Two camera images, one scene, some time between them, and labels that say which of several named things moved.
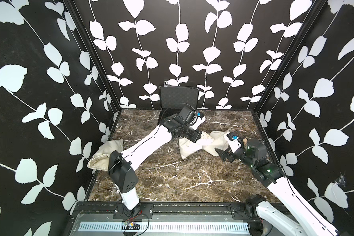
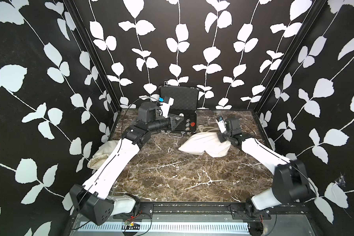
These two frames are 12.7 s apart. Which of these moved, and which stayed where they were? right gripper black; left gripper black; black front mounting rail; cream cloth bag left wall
Moved: right gripper black; left gripper black
Stayed: black front mounting rail; cream cloth bag left wall
